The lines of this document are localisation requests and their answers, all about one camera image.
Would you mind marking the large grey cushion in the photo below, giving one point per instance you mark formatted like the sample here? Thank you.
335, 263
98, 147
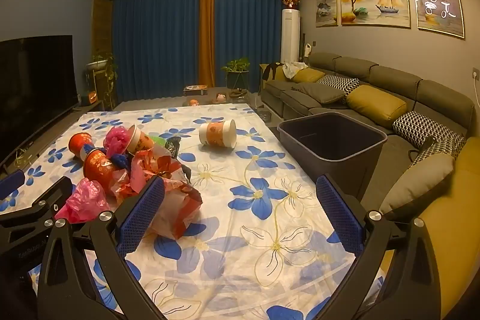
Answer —
416, 185

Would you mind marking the small orange gadget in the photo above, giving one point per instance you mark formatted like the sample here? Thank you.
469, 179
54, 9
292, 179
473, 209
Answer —
91, 97

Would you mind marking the small yellow cushion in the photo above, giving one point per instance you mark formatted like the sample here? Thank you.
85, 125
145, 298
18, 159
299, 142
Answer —
307, 75

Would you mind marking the white cloth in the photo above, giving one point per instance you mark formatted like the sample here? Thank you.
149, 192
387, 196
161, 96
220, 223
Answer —
294, 69

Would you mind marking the grey corner sofa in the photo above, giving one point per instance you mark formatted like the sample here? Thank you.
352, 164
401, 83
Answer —
300, 102

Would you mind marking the small orange toy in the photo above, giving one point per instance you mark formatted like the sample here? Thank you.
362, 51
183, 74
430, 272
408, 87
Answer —
193, 102

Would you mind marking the blue honeycomb paper piece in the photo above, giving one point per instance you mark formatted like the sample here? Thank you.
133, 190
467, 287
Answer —
120, 160

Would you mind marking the grey coffee table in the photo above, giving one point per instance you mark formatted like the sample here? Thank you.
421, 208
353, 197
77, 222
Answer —
251, 100

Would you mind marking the white standing air conditioner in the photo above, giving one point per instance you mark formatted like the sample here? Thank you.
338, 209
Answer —
290, 35

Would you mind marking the dark television stand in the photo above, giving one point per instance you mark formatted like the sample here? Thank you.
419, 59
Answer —
90, 106

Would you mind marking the small landscape painting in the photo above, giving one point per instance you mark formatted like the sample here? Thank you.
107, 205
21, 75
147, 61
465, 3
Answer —
327, 5

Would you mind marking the orange curtain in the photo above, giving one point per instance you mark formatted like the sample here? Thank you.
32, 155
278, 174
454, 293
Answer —
206, 31

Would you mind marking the black flat television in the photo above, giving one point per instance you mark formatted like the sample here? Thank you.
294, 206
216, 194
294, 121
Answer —
33, 87

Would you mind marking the black white patterned cushion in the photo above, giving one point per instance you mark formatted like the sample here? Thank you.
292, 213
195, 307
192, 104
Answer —
423, 127
339, 82

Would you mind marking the wall socket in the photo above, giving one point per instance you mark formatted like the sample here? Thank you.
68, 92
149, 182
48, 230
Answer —
475, 73

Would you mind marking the white blue floral tablecloth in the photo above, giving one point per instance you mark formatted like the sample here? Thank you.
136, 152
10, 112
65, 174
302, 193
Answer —
243, 222

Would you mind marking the dark plastic trash bin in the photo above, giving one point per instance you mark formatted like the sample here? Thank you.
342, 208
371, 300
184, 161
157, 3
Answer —
330, 140

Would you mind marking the pink plastic bag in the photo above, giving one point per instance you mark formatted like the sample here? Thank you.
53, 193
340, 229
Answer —
84, 198

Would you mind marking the flat grey cushion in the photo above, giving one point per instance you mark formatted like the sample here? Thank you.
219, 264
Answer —
324, 93

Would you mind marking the yellow leather cushion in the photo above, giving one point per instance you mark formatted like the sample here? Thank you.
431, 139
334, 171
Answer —
375, 100

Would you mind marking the potted vine in white bowl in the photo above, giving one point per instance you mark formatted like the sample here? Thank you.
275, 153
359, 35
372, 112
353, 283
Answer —
98, 63

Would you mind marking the glass kettle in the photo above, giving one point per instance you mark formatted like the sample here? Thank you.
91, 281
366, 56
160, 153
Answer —
237, 94

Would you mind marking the grey purple framed painting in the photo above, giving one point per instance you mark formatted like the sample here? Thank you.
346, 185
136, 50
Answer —
435, 1

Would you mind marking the black ashtray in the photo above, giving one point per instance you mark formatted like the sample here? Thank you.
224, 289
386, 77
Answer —
264, 114

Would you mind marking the large yellow sofa cushion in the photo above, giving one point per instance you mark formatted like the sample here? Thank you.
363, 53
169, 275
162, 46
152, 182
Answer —
450, 248

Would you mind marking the white orange paper cup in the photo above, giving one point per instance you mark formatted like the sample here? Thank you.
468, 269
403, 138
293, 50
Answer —
215, 134

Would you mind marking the wooden door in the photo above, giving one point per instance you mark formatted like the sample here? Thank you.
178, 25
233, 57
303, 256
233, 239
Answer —
103, 27

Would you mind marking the black garment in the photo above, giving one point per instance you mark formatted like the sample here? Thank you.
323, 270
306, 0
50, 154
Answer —
268, 72

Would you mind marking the small brown teapot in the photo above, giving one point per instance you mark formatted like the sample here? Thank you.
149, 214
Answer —
220, 98

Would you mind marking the wide blue curtain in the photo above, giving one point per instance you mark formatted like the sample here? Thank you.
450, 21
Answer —
157, 39

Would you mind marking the houndstooth cushion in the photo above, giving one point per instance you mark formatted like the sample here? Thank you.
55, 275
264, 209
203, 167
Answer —
440, 151

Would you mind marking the potted plant in green pot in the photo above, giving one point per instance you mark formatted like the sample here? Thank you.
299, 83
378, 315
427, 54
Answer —
236, 76

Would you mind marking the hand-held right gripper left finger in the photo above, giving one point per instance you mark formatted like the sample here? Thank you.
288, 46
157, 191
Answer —
140, 215

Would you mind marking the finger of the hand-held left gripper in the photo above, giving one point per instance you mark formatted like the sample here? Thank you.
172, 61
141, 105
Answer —
13, 185
48, 198

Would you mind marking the printed flat box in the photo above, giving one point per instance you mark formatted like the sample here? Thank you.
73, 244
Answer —
195, 90

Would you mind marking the pink honeycomb paper ball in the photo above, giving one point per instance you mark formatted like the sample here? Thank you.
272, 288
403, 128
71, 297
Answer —
117, 136

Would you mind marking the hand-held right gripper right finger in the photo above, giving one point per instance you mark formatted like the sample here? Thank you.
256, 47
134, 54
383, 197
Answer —
339, 215

